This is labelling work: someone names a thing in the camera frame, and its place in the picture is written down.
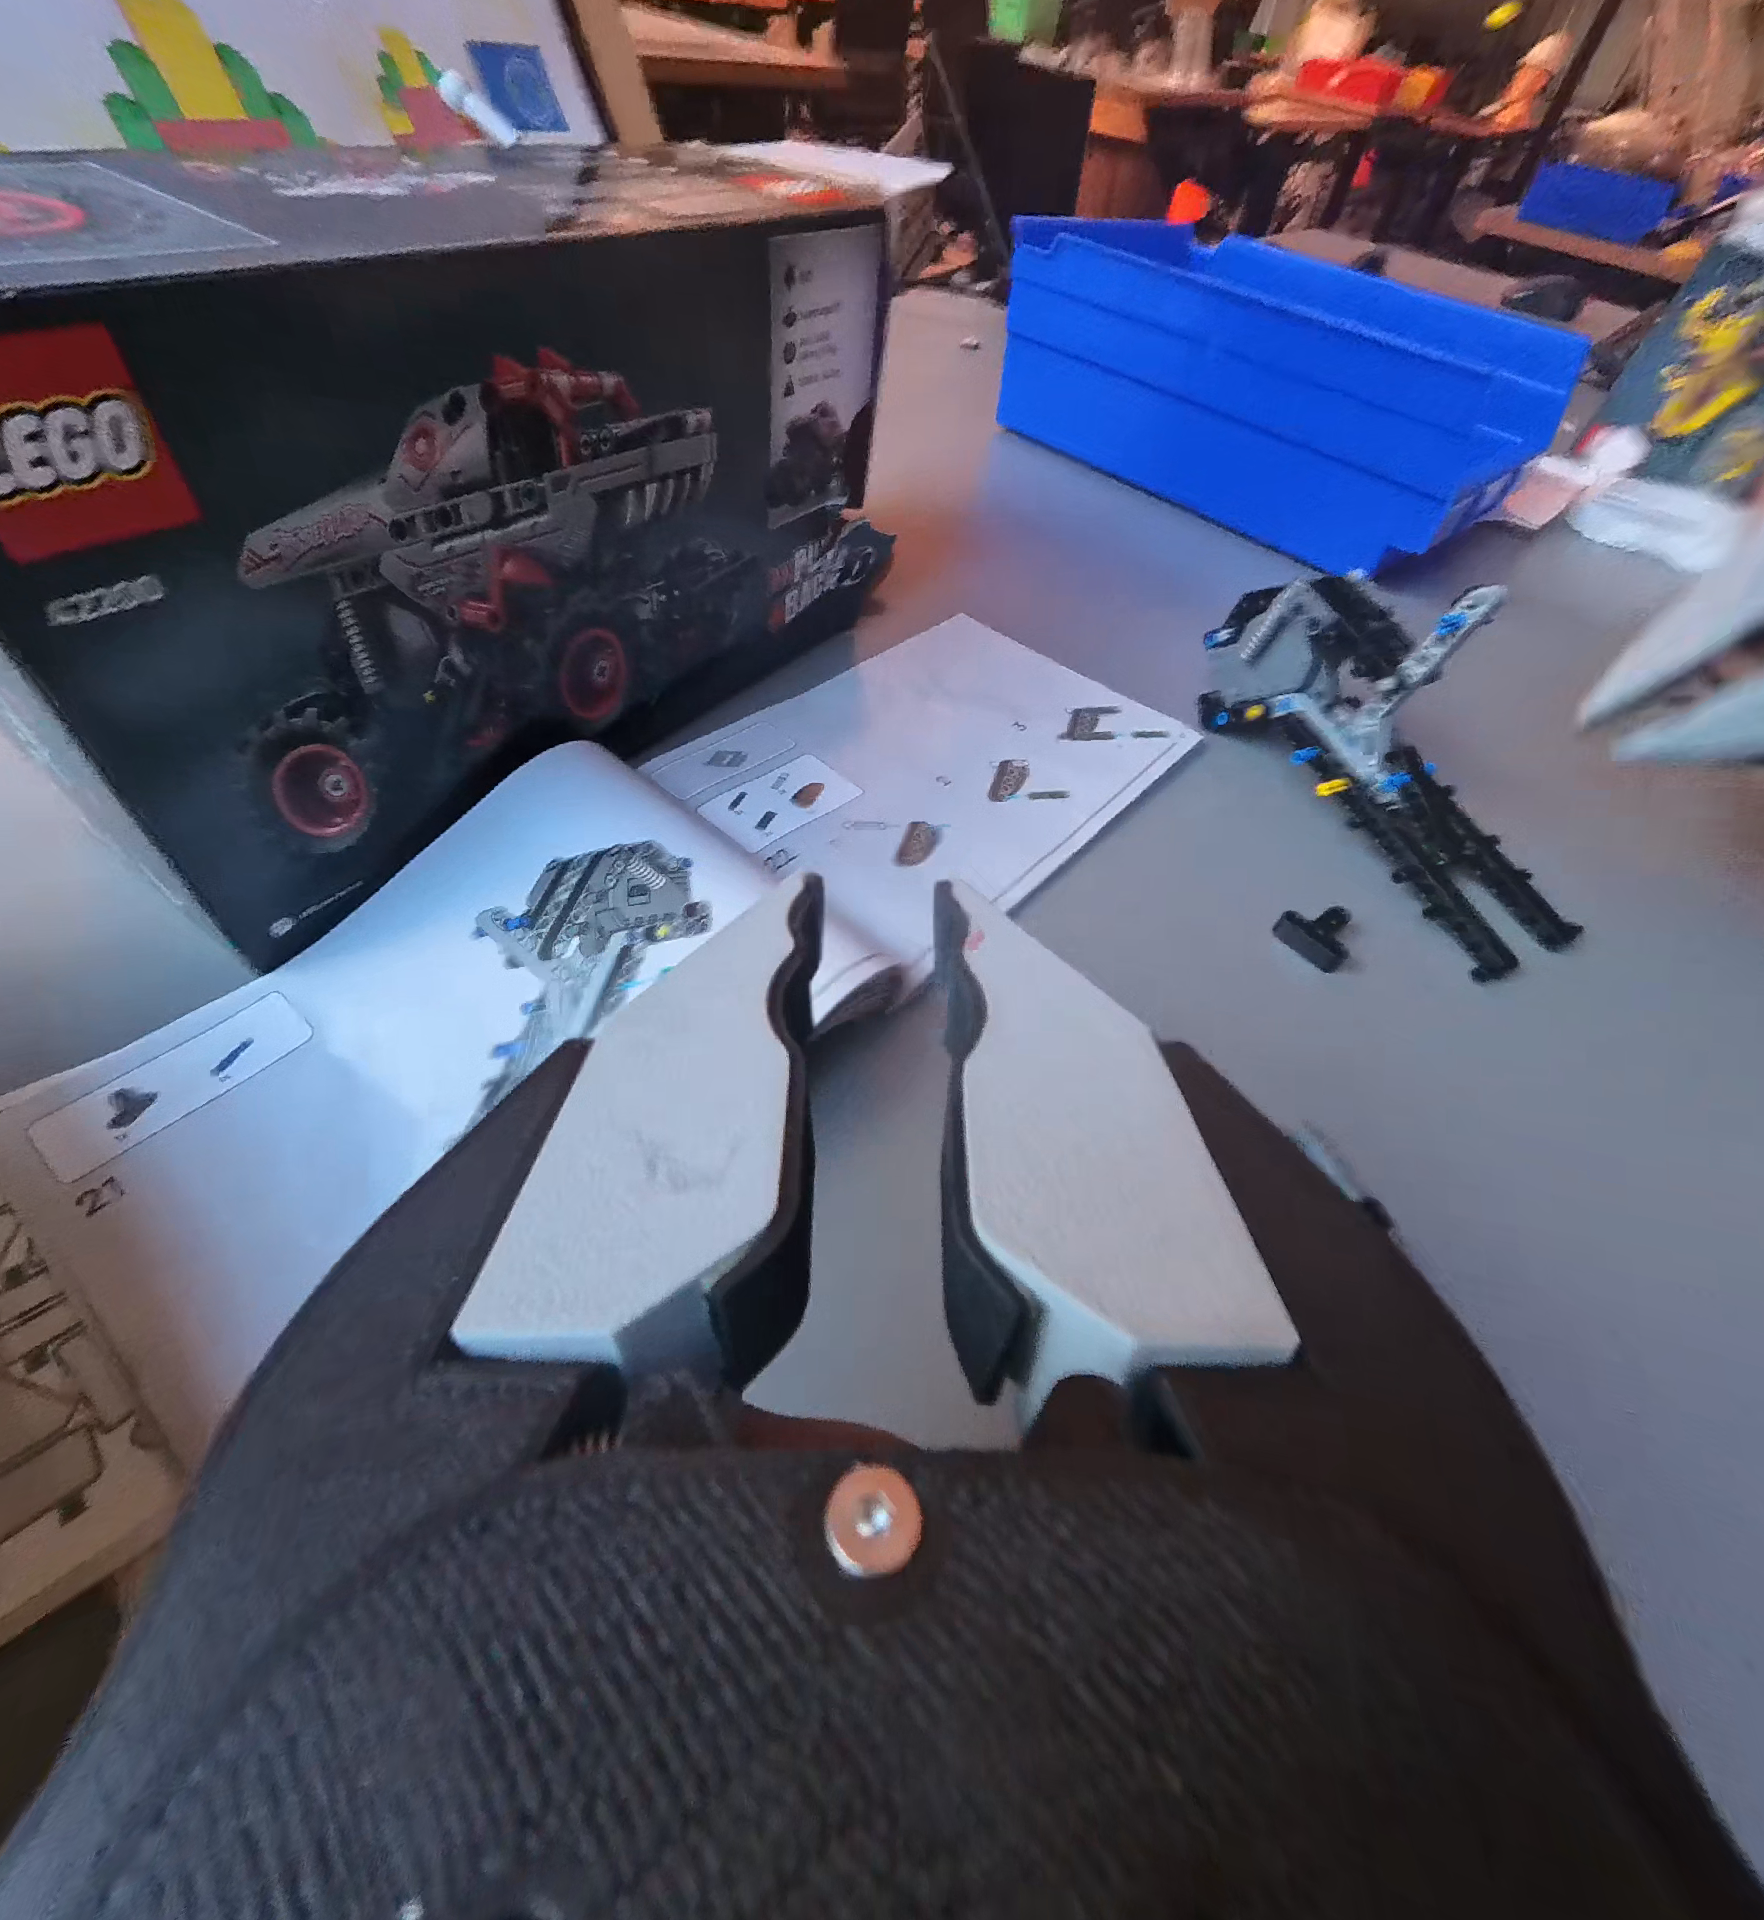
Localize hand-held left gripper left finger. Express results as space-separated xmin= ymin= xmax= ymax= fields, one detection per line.
xmin=449 ymin=878 xmax=825 ymax=1394

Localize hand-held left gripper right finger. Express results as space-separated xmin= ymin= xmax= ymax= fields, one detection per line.
xmin=931 ymin=884 xmax=1304 ymax=1426

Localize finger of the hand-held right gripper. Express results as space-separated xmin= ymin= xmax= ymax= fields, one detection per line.
xmin=1575 ymin=492 xmax=1764 ymax=735
xmin=1610 ymin=644 xmax=1764 ymax=771

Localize black and grey lego chassis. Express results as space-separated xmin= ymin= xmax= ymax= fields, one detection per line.
xmin=1199 ymin=578 xmax=1586 ymax=982

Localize black lego set box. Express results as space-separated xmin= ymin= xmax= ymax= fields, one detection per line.
xmin=0 ymin=142 xmax=898 ymax=974

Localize white paper sheets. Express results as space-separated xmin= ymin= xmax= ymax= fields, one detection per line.
xmin=1497 ymin=422 xmax=1747 ymax=575

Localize dark box with yellow print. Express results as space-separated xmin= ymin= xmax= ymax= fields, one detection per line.
xmin=1586 ymin=226 xmax=1764 ymax=499

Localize blue storage crate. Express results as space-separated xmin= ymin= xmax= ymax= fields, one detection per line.
xmin=1516 ymin=161 xmax=1682 ymax=246

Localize white instruction booklet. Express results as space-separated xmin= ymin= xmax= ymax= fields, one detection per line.
xmin=0 ymin=611 xmax=1207 ymax=1462

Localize blue plastic bin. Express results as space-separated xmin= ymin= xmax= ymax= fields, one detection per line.
xmin=997 ymin=214 xmax=1592 ymax=581

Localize red storage bin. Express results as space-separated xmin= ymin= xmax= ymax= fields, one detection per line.
xmin=1293 ymin=55 xmax=1413 ymax=111

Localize white box with brick picture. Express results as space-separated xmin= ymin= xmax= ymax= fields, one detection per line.
xmin=0 ymin=0 xmax=625 ymax=154

